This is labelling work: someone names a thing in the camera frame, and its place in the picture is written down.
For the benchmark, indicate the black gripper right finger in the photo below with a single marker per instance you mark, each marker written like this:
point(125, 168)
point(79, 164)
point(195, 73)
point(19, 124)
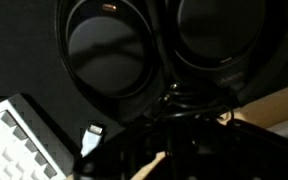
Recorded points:
point(207, 150)

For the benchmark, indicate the black headphones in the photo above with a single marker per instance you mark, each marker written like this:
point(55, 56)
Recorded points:
point(219, 54)

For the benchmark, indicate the white usb cable plug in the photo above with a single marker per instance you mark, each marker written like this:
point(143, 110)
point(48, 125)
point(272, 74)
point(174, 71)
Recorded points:
point(91, 138)

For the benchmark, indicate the black desk mat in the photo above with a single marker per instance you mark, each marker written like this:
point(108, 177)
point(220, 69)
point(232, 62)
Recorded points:
point(82, 60)

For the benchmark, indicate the white keyboard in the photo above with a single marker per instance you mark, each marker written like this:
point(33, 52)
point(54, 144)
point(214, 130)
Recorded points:
point(22, 155)

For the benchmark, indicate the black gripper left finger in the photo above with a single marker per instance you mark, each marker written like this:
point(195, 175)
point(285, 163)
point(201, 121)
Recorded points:
point(123, 156)

